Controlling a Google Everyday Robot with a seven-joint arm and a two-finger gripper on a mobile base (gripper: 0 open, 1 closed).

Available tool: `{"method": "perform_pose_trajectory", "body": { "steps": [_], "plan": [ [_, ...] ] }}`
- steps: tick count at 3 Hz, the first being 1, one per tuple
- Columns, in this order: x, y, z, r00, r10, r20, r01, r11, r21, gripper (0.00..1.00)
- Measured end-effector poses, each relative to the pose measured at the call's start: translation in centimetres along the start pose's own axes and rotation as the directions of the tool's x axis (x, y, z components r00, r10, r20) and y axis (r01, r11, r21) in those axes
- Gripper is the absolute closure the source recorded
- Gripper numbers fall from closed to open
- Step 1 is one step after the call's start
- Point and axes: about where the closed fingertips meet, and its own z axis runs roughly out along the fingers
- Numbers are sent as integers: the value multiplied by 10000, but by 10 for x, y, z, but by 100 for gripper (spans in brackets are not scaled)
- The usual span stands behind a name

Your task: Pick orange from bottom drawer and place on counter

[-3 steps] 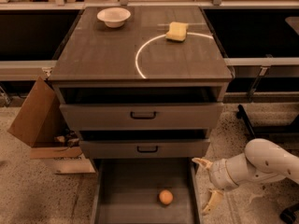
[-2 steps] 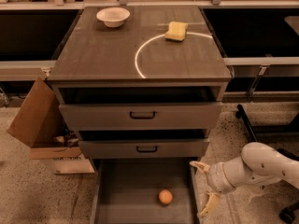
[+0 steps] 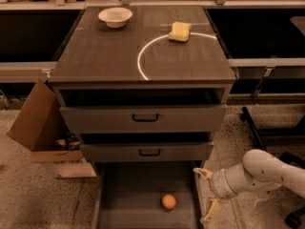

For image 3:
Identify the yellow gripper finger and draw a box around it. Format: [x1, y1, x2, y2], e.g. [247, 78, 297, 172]
[193, 168, 213, 179]
[200, 198, 224, 224]

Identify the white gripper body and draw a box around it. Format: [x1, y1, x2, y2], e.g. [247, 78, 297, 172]
[210, 165, 247, 199]

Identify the orange fruit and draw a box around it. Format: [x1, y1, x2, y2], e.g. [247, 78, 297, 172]
[161, 194, 176, 210]

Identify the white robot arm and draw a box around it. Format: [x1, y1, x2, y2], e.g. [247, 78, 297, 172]
[193, 149, 305, 225]

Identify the middle grey drawer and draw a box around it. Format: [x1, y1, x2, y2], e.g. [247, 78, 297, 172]
[81, 142, 214, 162]

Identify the top grey drawer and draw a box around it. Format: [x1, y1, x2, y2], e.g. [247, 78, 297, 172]
[60, 105, 227, 134]

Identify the bottom grey open drawer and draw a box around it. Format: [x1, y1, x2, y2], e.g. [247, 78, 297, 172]
[91, 161, 204, 229]

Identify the grey drawer cabinet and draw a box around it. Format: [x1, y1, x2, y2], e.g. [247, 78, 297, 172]
[48, 5, 237, 229]

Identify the black office chair base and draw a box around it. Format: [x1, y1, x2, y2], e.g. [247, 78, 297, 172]
[280, 152, 305, 229]

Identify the yellow sponge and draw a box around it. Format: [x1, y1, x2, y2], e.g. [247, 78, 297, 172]
[169, 22, 192, 42]

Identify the brown cardboard box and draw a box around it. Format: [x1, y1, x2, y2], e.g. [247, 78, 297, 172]
[7, 79, 96, 178]

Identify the white ceramic bowl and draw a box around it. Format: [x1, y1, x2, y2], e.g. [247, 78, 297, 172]
[98, 8, 132, 29]

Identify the black middle drawer handle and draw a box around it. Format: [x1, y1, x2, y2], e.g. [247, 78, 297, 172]
[138, 149, 161, 156]

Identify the black drawer handle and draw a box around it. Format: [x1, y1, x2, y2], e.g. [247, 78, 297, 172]
[132, 114, 159, 122]
[138, 149, 161, 156]

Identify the black top drawer handle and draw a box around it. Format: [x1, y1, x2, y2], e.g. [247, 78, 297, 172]
[132, 114, 159, 122]

